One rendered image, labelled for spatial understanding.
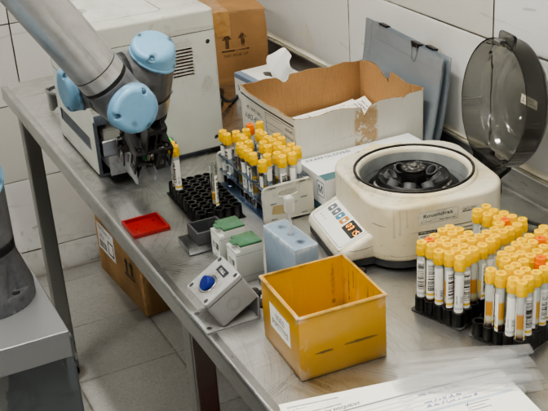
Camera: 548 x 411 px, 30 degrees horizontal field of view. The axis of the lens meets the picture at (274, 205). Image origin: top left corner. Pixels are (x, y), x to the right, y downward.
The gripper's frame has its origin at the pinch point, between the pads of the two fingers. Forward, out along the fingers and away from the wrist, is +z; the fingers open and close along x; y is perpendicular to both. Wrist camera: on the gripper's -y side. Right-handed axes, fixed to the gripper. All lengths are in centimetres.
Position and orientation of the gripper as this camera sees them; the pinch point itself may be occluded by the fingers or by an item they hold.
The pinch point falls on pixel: (136, 170)
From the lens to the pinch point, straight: 195.6
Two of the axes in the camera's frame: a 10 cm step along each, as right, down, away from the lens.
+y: 4.1, 7.6, -5.0
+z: -1.7, 6.0, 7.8
